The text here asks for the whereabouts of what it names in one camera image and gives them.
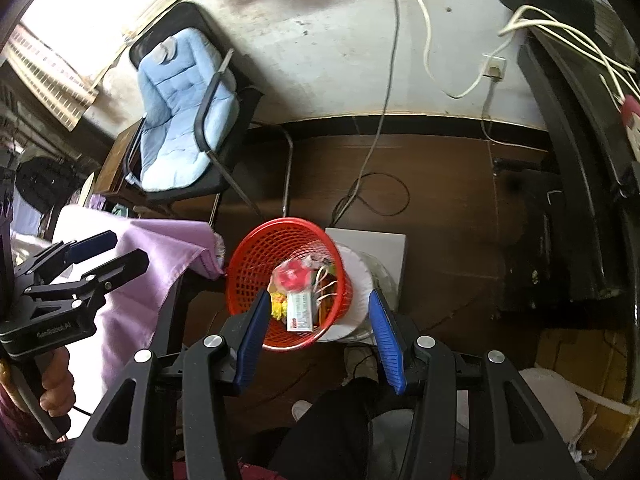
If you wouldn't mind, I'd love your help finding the white cable bundle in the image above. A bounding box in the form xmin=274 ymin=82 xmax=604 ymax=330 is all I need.
xmin=500 ymin=5 xmax=640 ymax=106

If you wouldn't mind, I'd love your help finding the black office chair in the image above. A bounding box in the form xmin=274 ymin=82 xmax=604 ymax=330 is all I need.
xmin=122 ymin=1 xmax=296 ymax=221

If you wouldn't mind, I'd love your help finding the pink white power strip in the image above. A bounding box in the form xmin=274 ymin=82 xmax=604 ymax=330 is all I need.
xmin=620 ymin=95 xmax=640 ymax=156

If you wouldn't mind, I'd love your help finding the window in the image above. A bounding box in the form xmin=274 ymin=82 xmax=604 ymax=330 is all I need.
xmin=0 ymin=0 xmax=241 ymax=131

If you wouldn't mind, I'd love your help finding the wooden side table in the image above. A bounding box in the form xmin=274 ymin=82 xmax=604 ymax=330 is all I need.
xmin=92 ymin=120 xmax=151 ymax=211

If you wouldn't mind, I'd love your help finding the black round fan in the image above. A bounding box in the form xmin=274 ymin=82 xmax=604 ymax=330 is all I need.
xmin=15 ymin=157 xmax=83 ymax=211

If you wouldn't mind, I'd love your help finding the purple printed tablecloth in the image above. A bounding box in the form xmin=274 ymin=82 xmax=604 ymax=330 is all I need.
xmin=75 ymin=215 xmax=226 ymax=401

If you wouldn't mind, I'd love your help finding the red plastic basket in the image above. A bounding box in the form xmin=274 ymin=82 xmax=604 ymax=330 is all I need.
xmin=225 ymin=217 xmax=361 ymax=352

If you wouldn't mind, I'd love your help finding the yellow knitted ball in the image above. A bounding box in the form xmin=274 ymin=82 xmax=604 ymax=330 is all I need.
xmin=269 ymin=290 xmax=290 ymax=320

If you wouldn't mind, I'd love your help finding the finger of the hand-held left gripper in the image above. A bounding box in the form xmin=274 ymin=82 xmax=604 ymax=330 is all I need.
xmin=22 ymin=248 xmax=151 ymax=313
xmin=11 ymin=230 xmax=119 ymax=286

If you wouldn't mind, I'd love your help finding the person's leg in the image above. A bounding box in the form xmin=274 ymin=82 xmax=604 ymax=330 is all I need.
xmin=270 ymin=375 xmax=416 ymax=480

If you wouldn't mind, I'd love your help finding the grey cable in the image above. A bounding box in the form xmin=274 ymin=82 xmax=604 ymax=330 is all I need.
xmin=330 ymin=0 xmax=411 ymax=228

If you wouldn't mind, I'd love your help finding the checked curtain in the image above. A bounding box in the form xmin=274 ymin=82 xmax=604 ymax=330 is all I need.
xmin=2 ymin=25 xmax=96 ymax=131

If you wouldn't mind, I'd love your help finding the person's left hand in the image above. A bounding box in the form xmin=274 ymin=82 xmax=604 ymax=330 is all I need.
xmin=37 ymin=347 xmax=76 ymax=416

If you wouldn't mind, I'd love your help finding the black furniture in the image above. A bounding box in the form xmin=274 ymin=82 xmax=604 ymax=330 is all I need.
xmin=517 ymin=25 xmax=640 ymax=301

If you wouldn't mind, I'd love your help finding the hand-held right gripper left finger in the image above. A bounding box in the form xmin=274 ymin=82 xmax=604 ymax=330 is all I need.
xmin=65 ymin=290 xmax=273 ymax=480

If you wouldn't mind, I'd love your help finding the white green cardboard box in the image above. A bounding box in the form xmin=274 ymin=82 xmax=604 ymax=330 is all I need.
xmin=286 ymin=290 xmax=317 ymax=332

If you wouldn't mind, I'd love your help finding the red jelly cup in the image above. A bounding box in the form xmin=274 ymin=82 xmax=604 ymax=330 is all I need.
xmin=276 ymin=266 xmax=310 ymax=292

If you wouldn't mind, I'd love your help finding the white wall outlet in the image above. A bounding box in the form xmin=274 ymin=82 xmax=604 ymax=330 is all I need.
xmin=482 ymin=54 xmax=508 ymax=81

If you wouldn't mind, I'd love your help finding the white square box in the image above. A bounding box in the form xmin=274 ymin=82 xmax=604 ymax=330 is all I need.
xmin=324 ymin=227 xmax=407 ymax=311

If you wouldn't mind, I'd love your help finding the light blue chair cushion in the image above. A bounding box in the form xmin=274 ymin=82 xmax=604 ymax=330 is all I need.
xmin=137 ymin=29 xmax=238 ymax=192

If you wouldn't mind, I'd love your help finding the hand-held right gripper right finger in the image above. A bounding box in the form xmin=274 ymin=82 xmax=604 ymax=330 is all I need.
xmin=367 ymin=287 xmax=583 ymax=480

